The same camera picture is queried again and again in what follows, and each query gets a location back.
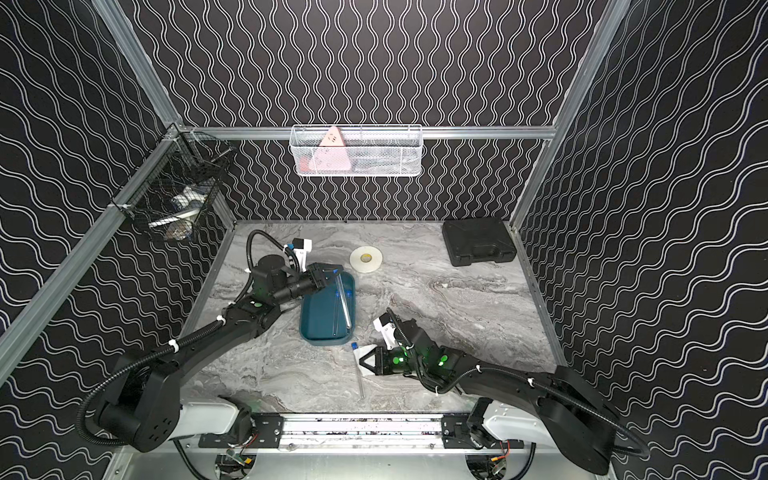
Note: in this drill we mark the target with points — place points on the white tape roll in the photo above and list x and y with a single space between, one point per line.
366 259

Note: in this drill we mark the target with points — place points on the pink triangular card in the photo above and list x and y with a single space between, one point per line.
331 155

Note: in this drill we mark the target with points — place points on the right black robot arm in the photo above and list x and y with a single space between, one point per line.
558 408

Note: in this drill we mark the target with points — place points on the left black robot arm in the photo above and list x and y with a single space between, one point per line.
139 404

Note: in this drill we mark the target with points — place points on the black plastic case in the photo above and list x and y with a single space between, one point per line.
478 240

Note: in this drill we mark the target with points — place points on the teal plastic tray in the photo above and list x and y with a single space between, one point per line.
315 321

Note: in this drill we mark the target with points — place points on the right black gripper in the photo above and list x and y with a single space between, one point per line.
381 356

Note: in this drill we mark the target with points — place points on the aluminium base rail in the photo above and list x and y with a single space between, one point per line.
220 427

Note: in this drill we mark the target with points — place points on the blue capped test tube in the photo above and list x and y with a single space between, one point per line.
336 312
359 376
344 302

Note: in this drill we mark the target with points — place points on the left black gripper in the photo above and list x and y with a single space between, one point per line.
325 276

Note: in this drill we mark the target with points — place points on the white wipe cloth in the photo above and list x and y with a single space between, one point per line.
367 360

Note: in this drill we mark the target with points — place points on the black wire basket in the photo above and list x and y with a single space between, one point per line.
177 198

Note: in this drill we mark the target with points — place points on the clear wire basket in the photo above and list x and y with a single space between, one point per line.
375 150

